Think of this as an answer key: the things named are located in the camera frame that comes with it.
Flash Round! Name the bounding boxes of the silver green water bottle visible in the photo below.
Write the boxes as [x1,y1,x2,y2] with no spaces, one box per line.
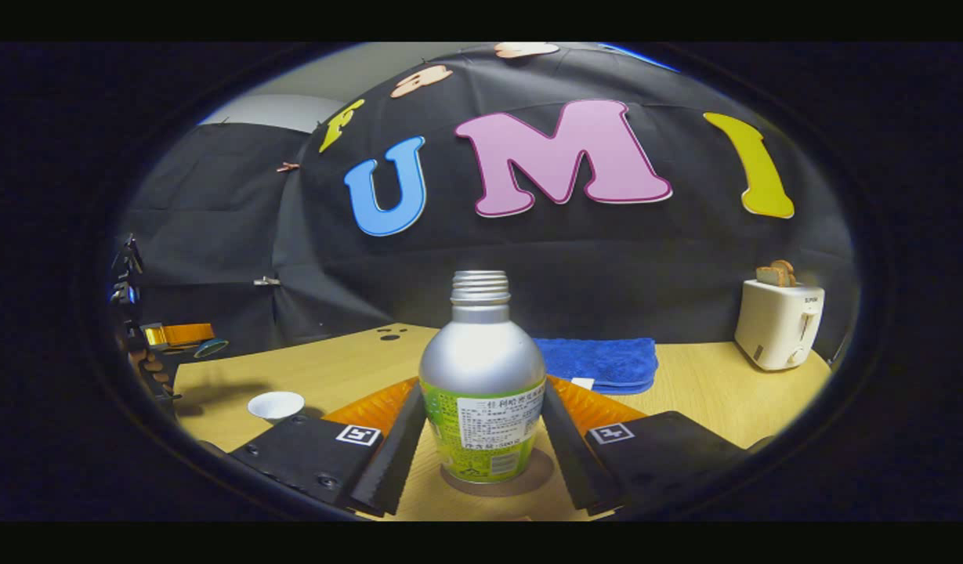
[418,270,547,484]

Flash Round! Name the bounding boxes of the white toaster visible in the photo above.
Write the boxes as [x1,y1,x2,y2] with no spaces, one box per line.
[734,279,826,371]

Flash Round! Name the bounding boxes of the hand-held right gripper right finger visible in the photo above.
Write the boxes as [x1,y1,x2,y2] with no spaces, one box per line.
[540,376,772,519]

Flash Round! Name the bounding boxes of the folded blue towel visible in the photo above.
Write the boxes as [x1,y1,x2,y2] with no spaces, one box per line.
[533,338,659,395]

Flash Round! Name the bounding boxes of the toast slice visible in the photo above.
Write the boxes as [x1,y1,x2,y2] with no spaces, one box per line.
[755,260,798,287]

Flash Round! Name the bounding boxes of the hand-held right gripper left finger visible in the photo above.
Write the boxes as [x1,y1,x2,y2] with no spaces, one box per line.
[230,378,429,518]

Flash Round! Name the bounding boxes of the black backdrop cloth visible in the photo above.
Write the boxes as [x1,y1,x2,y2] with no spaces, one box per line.
[113,43,858,361]

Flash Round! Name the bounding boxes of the white teacup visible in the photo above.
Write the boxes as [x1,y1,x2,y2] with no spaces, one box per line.
[248,391,306,425]

